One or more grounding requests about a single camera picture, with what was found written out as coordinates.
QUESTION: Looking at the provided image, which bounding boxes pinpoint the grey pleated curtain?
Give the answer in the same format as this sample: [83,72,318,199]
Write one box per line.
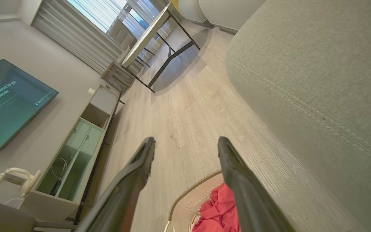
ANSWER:
[32,0,173,75]

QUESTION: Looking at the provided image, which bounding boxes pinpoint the white cable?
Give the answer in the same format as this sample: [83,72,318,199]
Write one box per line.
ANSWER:
[4,193,29,209]

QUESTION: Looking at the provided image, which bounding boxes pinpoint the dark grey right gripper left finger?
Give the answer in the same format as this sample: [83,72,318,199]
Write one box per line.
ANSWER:
[76,137,156,232]

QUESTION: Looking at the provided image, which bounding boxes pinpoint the beige chair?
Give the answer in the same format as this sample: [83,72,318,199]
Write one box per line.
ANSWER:
[107,19,138,52]

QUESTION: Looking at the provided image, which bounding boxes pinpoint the white open television cabinet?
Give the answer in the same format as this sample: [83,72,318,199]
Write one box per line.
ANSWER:
[20,84,122,223]

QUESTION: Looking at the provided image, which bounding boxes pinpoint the grey fabric sofa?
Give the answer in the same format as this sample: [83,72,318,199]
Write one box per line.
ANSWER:
[225,0,371,232]

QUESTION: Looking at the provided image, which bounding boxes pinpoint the window with sheer curtain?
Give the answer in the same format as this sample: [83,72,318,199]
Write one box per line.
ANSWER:
[67,0,160,34]

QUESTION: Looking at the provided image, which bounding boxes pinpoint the flat screen television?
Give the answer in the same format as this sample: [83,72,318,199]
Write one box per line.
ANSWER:
[0,59,59,153]

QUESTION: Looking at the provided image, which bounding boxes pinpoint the white rounded armchair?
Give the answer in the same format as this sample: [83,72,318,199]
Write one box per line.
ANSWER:
[177,0,209,24]
[198,0,266,32]

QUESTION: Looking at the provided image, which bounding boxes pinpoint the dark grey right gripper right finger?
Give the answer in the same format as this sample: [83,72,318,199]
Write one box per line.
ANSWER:
[217,136,296,232]

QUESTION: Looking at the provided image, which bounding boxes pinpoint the beige perforated laundry basket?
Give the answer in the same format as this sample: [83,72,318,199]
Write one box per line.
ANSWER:
[164,170,241,232]

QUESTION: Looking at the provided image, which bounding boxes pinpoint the white table with black legs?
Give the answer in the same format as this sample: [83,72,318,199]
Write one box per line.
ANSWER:
[121,3,202,93]

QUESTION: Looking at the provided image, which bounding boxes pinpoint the red garment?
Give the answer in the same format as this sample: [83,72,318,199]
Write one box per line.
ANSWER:
[192,183,241,232]

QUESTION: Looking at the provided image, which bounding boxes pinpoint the white bracket-shaped device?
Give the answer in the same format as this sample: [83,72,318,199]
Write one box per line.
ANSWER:
[0,167,42,196]

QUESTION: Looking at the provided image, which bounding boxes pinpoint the small wooden slatted rack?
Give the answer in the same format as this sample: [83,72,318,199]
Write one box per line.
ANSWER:
[101,62,136,95]

